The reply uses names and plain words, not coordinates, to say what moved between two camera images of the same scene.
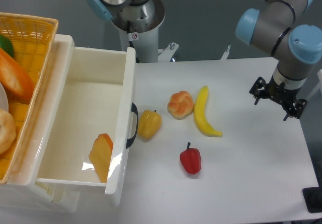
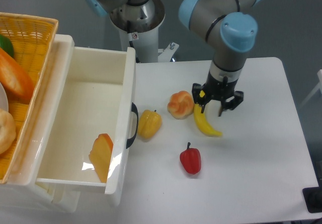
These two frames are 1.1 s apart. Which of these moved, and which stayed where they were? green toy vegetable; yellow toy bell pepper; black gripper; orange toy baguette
Moved: black gripper
Stayed: yellow toy bell pepper; orange toy baguette; green toy vegetable
